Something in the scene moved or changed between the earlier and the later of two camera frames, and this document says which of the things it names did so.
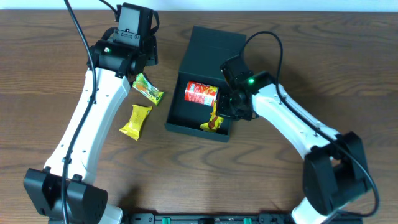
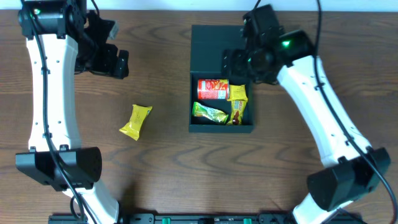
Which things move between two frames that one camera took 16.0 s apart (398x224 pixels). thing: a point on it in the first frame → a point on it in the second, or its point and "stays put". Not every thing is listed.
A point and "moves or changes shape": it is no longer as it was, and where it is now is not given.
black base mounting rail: x=208 y=218 stays put
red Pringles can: x=200 y=93 moves or changes shape
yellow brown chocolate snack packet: x=215 y=121 moves or changes shape
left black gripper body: x=152 y=50 → x=122 y=64
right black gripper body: x=222 y=109 → x=232 y=62
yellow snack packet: x=133 y=128 stays put
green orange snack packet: x=142 y=85 → x=200 y=111
